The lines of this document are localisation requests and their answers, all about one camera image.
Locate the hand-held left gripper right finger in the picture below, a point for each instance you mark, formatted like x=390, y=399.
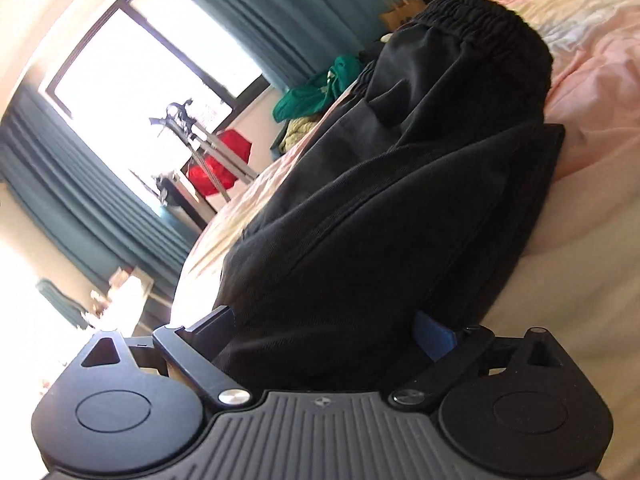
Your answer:
x=437, y=335

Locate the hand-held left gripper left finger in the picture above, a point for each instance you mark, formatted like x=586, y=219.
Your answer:
x=192, y=342

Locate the white dressing table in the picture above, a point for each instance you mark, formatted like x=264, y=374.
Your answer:
x=127, y=295

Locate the teal framed mirror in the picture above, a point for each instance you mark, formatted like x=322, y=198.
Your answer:
x=57, y=300

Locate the red cloth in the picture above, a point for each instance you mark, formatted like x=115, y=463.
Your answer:
x=220, y=162

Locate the teal curtain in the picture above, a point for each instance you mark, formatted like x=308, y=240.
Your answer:
x=85, y=185
x=300, y=15

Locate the silver garment steamer stand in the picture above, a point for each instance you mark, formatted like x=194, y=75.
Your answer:
x=200, y=145

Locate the yellow knitted cloth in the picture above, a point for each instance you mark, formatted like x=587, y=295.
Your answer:
x=297, y=135

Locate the green garment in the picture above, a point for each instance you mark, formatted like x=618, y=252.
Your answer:
x=310, y=92

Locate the black framed window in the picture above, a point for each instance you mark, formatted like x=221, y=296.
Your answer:
x=140, y=70

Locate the brown paper bag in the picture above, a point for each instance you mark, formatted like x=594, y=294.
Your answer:
x=402, y=12

